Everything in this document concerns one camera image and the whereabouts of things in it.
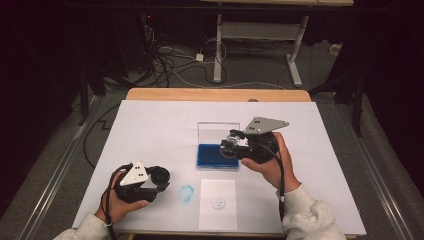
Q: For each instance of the wooden table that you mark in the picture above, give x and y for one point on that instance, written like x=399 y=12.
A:
x=200 y=94

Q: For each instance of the white paper sheet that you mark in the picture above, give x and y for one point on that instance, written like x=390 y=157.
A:
x=210 y=216

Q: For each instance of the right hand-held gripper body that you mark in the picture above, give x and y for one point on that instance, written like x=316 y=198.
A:
x=263 y=125

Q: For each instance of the white box on floor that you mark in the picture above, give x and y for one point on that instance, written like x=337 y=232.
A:
x=335 y=49

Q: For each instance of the blue ink pad clear lid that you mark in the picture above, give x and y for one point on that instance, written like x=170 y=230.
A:
x=210 y=156

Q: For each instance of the metal floor rail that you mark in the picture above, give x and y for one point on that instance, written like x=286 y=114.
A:
x=56 y=180
x=376 y=186

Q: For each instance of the white table cover board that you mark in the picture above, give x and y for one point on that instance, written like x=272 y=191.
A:
x=160 y=133

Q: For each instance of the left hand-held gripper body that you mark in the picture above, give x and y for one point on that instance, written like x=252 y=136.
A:
x=135 y=175

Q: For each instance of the white power adapter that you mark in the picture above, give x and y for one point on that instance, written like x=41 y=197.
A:
x=199 y=57

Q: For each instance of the white metal desk frame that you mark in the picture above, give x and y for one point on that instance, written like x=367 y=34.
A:
x=218 y=50

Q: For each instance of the person's right hand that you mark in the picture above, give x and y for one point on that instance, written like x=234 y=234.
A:
x=273 y=173

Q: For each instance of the person's left hand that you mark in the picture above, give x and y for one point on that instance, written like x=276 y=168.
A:
x=115 y=208

